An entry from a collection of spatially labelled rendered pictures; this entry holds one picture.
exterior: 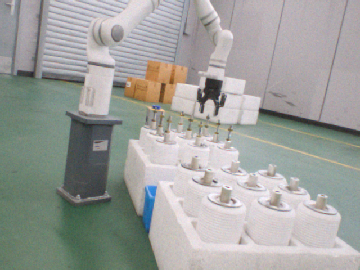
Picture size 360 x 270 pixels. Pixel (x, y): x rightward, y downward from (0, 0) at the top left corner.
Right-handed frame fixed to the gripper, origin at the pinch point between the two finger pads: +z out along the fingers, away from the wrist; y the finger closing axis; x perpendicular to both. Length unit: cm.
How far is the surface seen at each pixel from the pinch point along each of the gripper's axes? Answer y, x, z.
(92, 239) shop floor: -10, 66, 36
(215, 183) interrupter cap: -39, 58, 11
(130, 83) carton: 304, -267, 11
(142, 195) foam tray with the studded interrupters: -6, 43, 28
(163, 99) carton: 253, -291, 26
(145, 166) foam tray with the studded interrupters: -5.7, 43.4, 18.2
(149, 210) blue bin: -16, 50, 28
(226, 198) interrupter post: -47, 67, 10
